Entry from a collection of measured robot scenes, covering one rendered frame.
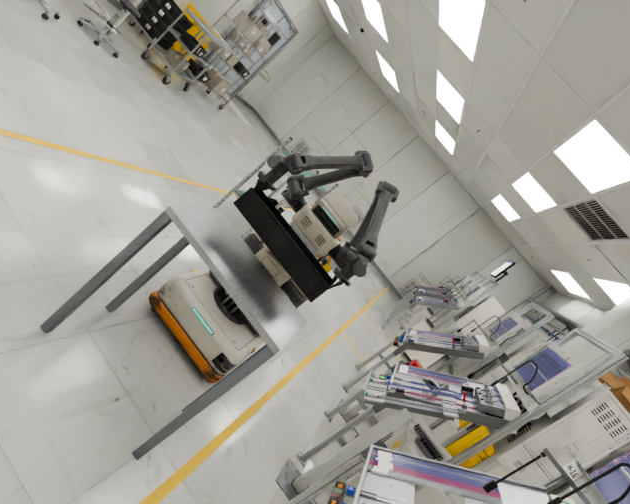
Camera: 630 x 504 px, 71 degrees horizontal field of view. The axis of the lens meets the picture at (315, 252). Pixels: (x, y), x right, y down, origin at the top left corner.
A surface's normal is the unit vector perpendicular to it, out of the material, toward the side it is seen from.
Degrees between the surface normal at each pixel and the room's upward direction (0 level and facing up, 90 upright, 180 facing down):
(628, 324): 90
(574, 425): 90
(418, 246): 90
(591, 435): 90
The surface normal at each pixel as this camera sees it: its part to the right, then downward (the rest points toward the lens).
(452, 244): -0.25, 0.01
